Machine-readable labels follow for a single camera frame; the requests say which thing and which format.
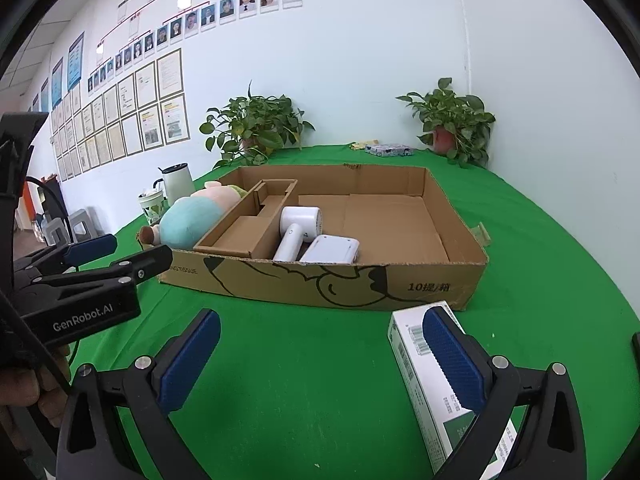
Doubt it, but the white hair dryer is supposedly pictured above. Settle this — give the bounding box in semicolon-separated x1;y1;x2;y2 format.
272;205;321;262

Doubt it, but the patterned tissue packet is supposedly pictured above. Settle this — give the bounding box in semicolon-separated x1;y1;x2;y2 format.
364;143;414;157

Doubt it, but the white box with green label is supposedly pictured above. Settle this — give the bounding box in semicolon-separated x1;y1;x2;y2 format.
387;301;521;478

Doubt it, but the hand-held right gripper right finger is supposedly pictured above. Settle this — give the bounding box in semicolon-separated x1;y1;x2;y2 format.
422;305;588;480

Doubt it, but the potted plant in red pot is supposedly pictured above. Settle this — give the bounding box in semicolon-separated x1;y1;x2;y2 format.
395;77;497;170

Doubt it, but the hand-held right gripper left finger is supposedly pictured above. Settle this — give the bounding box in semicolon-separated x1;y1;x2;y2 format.
56;308;222;480

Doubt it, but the grey plastic stool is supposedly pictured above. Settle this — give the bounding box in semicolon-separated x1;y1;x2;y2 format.
42;220;71;247
67;208;96;242

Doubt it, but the blue notice board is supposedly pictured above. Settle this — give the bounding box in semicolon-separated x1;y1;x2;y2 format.
67;32;85;91
51;57;64;106

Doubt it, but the group of framed wall certificates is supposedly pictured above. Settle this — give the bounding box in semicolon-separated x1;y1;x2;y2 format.
50;49;192;183

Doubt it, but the teal and pink plush toy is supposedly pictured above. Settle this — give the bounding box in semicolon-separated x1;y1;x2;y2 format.
138;181;248;252

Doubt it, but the person's left hand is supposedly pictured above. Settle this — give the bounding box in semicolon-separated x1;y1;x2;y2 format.
0;345;71;461

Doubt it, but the white rectangular device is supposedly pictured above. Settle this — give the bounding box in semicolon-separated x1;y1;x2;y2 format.
299;233;361;264

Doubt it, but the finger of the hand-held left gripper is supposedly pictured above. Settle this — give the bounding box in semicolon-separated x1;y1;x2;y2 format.
30;244;174;289
14;234;119;274

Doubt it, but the large leafy potted plant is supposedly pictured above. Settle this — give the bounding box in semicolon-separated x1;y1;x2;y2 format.
199;80;317;170

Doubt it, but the narrow cardboard insert box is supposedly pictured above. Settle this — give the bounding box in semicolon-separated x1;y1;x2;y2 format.
192;179;299;261

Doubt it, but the large shallow cardboard box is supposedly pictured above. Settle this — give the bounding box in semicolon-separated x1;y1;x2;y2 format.
157;164;493;313

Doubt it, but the row of wall portrait photos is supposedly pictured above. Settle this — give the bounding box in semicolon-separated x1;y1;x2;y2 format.
87;0;304;93

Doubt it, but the white electric kettle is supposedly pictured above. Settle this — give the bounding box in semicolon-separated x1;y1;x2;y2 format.
152;162;197;208

